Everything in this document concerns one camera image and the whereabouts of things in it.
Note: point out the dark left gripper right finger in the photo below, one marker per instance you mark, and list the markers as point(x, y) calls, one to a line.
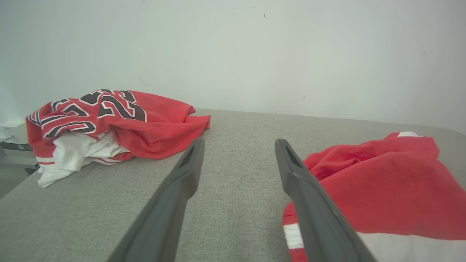
point(316, 218)

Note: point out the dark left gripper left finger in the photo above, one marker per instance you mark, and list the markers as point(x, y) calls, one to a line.
point(167, 211)

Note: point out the red shorts with white band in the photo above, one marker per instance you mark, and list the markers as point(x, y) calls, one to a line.
point(393, 189)

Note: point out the red jersey with number 23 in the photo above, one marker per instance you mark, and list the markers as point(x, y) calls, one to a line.
point(153, 127)

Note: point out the white wall box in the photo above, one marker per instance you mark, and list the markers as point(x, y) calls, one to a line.
point(14, 131)

